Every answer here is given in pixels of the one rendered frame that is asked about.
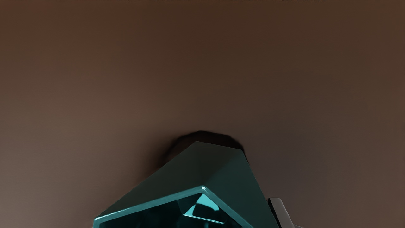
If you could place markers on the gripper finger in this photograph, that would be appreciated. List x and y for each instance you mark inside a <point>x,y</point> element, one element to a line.
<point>281,212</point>

